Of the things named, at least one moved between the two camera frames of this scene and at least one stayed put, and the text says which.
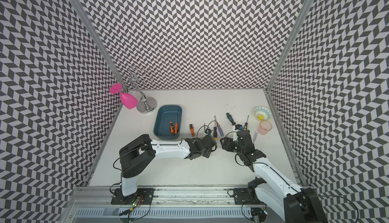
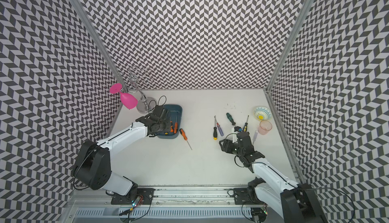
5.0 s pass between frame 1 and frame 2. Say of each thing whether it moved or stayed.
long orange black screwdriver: stayed
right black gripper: stayed
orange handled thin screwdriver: moved
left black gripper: moved
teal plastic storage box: stayed
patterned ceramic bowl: stayed
